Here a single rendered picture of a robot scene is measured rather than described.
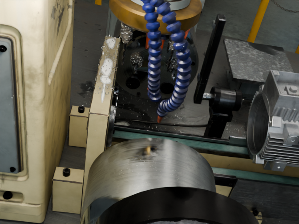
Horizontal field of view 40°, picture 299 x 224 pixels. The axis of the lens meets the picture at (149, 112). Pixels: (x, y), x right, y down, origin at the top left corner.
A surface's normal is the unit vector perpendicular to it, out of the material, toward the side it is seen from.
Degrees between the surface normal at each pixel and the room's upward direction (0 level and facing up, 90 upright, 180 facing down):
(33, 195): 90
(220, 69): 0
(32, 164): 90
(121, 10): 90
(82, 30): 0
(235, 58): 0
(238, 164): 90
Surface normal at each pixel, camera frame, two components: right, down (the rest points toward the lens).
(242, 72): 0.15, -0.76
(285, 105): -0.02, 0.64
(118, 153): -0.45, -0.69
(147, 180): -0.07, -0.77
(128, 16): -0.54, 0.47
